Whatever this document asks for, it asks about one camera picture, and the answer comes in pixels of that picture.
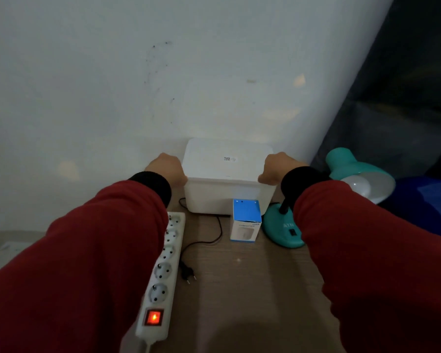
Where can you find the person's right hand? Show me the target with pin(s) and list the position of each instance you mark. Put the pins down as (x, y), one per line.
(277, 167)

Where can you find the person's left hand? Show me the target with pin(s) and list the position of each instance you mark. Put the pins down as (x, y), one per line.
(165, 169)

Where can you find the white plastic storage box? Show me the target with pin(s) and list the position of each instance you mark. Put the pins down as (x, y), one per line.
(226, 176)

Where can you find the person's right forearm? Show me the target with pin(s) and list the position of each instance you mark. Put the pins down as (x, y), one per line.
(375, 260)

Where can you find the person's left forearm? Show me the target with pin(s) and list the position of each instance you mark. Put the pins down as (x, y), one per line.
(81, 260)

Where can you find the small blue and white carton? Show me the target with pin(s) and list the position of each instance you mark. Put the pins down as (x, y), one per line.
(246, 221)

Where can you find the teal desk lamp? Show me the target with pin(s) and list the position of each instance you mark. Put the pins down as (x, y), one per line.
(349, 172)

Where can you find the white light bulb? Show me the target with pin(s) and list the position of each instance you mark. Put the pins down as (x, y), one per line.
(358, 184)

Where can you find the white power strip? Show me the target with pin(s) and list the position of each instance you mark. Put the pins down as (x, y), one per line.
(163, 275)

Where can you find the dark grey curtain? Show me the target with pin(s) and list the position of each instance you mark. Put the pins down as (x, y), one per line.
(400, 88)

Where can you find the blue fabric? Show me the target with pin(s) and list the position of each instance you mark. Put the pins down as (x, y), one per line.
(422, 205)

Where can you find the white flat box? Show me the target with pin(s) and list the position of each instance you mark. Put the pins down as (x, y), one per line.
(3, 255)

